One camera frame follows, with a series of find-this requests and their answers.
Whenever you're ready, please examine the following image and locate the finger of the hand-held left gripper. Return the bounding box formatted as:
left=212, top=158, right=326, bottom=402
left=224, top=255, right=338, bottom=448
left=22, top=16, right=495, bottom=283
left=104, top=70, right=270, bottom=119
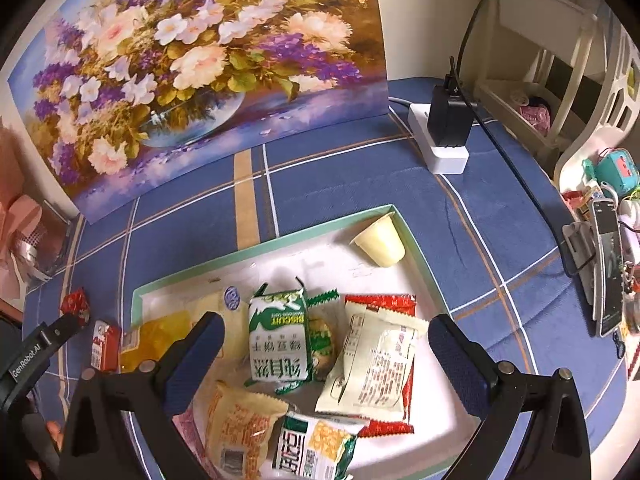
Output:
left=0, top=314, right=81, bottom=403

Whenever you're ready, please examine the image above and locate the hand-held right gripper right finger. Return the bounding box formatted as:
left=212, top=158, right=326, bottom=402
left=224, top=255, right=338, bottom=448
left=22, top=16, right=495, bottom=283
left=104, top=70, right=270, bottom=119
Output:
left=428, top=313, right=593, bottom=480

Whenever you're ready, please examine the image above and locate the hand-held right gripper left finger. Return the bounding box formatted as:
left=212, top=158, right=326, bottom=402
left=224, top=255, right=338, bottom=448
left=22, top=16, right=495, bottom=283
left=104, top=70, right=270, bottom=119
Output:
left=57, top=311, right=226, bottom=480

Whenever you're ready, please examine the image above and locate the golden yellow snack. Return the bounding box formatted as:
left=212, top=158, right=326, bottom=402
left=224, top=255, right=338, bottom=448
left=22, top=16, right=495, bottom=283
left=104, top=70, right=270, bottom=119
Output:
left=119, top=310, right=193, bottom=373

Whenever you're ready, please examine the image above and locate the cream packet with blue label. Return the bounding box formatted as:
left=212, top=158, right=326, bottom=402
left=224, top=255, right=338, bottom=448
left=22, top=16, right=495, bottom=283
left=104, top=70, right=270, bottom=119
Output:
left=187, top=285, right=251, bottom=326

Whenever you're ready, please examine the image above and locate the crinkled red snack packet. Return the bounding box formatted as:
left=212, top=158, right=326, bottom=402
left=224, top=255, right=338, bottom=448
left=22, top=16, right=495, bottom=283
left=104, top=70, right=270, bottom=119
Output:
left=60, top=287, right=92, bottom=328

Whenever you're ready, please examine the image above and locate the red and white snack packet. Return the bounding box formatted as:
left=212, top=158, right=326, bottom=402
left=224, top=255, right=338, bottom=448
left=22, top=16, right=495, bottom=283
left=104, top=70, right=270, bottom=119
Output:
left=90, top=320, right=122, bottom=373

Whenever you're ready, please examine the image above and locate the tan cracker packet with barcode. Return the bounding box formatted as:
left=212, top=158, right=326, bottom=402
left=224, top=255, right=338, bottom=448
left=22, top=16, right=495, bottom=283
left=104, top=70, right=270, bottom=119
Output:
left=204, top=380, right=290, bottom=480

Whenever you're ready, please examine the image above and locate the green and white biscuit packet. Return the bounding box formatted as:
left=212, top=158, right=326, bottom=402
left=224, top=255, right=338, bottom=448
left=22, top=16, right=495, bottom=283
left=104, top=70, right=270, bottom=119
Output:
left=245, top=282, right=316, bottom=396

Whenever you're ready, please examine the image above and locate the small green zigzag-edged packet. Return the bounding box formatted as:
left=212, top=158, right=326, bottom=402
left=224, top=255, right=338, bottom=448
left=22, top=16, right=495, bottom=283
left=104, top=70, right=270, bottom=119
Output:
left=306, top=289, right=341, bottom=378

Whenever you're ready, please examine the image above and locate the peach jelly cup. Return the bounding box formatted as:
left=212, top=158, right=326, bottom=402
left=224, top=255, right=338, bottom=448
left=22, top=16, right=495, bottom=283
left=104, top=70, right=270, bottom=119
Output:
left=349, top=211, right=406, bottom=267

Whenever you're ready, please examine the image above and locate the green yellow walnut cake packet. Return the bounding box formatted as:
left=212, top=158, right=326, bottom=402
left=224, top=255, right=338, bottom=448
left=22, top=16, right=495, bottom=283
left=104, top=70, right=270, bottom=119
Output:
left=272, top=410, right=366, bottom=480

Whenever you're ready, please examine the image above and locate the white tray with teal rim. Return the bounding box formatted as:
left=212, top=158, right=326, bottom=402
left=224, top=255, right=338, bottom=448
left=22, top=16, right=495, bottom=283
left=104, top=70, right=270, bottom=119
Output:
left=131, top=204, right=453, bottom=480

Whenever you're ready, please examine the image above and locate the person's left hand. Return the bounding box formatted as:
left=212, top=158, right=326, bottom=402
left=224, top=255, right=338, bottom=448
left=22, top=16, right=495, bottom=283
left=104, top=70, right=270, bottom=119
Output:
left=25, top=419, right=65, bottom=480

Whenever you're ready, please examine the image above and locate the pink flower bouquet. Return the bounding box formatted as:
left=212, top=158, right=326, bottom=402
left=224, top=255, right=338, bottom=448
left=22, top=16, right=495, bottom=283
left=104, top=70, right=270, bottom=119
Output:
left=0, top=120, right=76, bottom=306

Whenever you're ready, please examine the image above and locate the grey phone stand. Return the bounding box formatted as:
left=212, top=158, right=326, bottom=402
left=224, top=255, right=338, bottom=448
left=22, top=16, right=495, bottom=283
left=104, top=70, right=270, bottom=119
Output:
left=562, top=220, right=601, bottom=321

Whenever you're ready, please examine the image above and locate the smartphone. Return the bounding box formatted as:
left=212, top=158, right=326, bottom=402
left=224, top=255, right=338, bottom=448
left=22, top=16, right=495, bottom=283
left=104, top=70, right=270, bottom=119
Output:
left=592, top=200, right=626, bottom=338

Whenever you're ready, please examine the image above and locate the white power strip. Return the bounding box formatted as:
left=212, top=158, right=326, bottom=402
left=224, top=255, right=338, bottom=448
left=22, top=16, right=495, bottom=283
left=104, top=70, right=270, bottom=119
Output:
left=407, top=102, right=471, bottom=176

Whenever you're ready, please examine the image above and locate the black charger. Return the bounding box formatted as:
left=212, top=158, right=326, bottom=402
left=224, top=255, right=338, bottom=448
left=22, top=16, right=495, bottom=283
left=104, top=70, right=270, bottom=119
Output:
left=427, top=57, right=473, bottom=148

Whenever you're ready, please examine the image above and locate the teal toy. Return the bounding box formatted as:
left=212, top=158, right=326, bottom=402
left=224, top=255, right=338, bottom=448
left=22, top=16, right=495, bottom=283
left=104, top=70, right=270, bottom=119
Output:
left=582, top=147, right=638, bottom=196

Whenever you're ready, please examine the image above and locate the flower painting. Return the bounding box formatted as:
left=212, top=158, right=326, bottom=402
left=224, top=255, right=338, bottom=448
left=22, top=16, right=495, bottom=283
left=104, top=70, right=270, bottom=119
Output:
left=7, top=0, right=391, bottom=223

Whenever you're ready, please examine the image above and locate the white shelf rack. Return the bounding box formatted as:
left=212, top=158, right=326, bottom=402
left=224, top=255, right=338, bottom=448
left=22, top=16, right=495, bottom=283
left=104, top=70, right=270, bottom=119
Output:
left=472, top=0, right=640, bottom=166

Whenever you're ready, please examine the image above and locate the black cable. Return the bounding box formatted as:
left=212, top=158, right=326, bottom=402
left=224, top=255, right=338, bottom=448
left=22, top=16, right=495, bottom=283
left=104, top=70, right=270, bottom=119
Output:
left=467, top=105, right=576, bottom=276
left=456, top=0, right=526, bottom=88

